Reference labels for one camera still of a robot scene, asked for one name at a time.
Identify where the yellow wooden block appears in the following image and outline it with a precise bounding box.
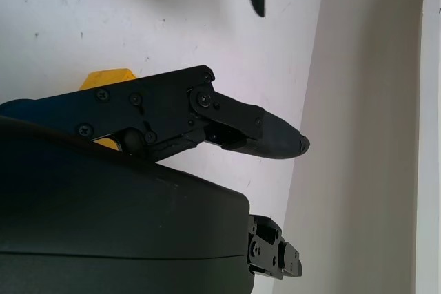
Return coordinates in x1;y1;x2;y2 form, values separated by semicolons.
78;68;144;150

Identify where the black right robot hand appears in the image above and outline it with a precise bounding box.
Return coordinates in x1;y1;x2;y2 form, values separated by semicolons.
0;65;311;294

